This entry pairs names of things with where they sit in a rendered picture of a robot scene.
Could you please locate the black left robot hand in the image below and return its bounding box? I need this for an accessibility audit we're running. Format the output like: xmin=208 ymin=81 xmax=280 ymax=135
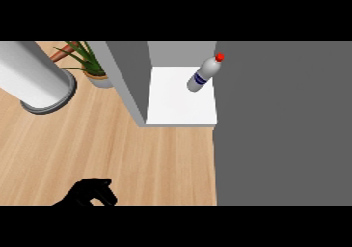
xmin=51 ymin=178 xmax=118 ymax=206

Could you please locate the grey open cabinet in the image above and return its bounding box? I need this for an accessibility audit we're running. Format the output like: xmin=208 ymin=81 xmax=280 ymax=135
xmin=87 ymin=41 xmax=217 ymax=128

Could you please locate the water bottle with red cap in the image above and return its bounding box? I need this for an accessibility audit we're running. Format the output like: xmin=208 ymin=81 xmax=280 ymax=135
xmin=184 ymin=52 xmax=224 ymax=94

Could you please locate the dark grey cabinet door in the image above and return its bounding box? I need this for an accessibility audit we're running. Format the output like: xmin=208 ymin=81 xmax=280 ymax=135
xmin=211 ymin=41 xmax=352 ymax=206

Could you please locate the white cylindrical appliance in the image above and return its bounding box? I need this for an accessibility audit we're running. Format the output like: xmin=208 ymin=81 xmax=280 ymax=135
xmin=0 ymin=41 xmax=78 ymax=116

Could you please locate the green potted plant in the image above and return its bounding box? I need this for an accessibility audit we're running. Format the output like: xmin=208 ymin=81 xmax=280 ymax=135
xmin=53 ymin=41 xmax=113 ymax=89

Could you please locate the brown wooden utensil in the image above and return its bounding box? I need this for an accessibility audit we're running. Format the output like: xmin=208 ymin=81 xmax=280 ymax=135
xmin=47 ymin=41 xmax=82 ymax=63

